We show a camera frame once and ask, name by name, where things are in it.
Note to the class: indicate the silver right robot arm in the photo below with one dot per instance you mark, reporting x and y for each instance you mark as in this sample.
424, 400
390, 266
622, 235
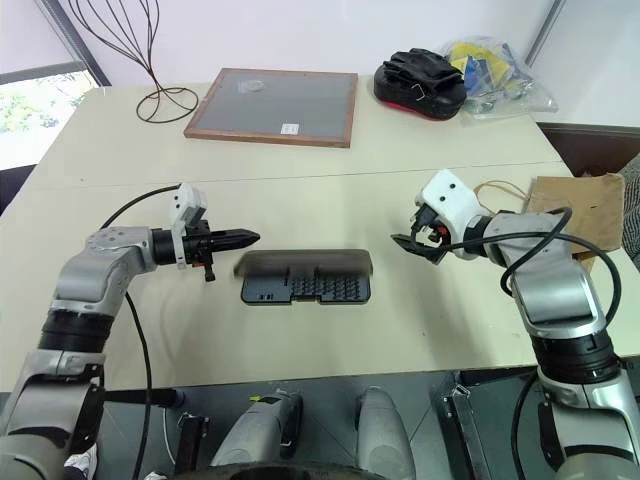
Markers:
555, 285

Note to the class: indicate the dark screwdriver bit case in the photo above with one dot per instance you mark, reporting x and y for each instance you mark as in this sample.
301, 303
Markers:
305, 282

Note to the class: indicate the grey fabric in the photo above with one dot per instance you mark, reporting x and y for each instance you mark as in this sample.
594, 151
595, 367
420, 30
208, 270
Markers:
632, 200

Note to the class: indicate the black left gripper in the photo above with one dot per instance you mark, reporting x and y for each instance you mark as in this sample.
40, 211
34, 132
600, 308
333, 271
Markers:
197, 245

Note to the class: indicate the brown paper bag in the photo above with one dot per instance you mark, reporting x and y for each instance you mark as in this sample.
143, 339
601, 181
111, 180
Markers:
590, 210

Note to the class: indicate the wood framed dark board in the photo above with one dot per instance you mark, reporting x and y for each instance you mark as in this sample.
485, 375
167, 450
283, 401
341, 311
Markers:
280, 107

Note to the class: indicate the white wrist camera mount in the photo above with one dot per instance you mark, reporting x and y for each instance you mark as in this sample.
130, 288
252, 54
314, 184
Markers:
186, 200
452, 197

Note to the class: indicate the clear plastic bag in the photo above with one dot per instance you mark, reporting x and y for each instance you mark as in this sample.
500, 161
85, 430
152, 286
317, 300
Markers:
510, 75

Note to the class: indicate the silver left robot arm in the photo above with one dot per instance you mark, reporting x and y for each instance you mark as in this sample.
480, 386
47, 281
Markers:
85, 280

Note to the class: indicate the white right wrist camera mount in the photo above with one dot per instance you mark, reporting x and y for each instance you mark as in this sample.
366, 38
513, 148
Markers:
452, 197

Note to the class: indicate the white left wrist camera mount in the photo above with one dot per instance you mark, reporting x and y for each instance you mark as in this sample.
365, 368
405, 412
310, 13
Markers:
186, 200

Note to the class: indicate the metal bracket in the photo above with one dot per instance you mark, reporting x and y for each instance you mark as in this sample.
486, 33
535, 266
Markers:
460, 425

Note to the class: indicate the black glove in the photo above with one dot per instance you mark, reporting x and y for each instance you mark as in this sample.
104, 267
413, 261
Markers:
420, 67

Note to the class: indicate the silver rounded robot leg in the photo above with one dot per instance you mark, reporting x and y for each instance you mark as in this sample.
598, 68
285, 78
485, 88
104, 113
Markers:
260, 430
382, 430

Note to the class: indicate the black and red pad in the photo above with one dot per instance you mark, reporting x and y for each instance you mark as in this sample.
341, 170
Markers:
425, 105

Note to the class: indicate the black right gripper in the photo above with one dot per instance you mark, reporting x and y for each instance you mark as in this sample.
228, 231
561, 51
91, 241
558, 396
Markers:
429, 227

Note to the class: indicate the window frame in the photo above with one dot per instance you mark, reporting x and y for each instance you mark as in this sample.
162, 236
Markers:
75, 35

